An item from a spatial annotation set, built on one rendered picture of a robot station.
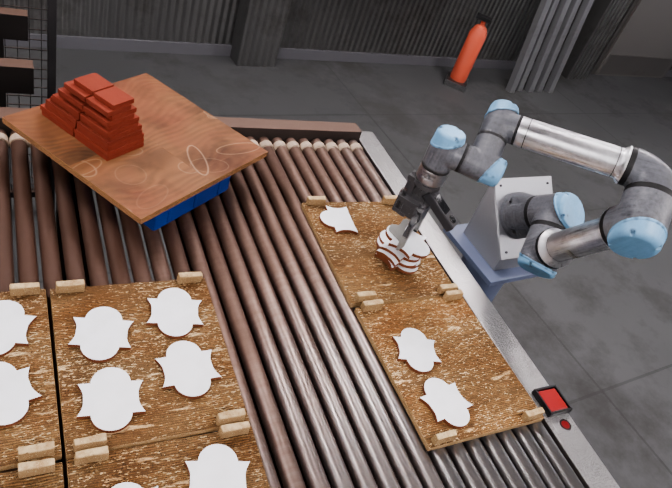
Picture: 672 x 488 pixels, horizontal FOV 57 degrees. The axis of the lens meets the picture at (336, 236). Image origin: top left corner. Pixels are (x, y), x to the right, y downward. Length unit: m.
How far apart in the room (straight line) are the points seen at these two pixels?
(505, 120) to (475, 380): 0.65
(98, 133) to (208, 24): 2.96
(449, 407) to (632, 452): 1.81
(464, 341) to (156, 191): 0.89
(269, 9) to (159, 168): 2.92
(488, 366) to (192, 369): 0.75
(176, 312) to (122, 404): 0.26
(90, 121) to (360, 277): 0.81
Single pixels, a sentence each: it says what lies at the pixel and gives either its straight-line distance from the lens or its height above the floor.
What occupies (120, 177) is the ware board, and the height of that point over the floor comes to 1.04.
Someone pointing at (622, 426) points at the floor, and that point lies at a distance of 3.32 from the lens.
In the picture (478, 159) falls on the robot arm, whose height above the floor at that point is 1.36.
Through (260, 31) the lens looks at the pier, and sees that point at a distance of 4.57.
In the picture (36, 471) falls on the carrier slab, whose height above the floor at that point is 0.95.
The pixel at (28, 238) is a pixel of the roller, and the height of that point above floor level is 0.92.
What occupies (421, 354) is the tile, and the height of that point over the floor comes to 0.95.
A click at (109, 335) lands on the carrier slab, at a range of 1.43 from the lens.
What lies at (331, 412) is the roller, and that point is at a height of 0.91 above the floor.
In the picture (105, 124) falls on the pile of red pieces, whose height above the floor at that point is 1.15.
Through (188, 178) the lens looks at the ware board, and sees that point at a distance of 1.71.
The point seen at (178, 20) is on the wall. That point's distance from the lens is 4.52.
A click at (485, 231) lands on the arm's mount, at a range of 2.11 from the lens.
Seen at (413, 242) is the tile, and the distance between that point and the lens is 1.75.
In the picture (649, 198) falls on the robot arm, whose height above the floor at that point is 1.46.
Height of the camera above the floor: 2.07
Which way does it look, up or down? 38 degrees down
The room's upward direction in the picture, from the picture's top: 21 degrees clockwise
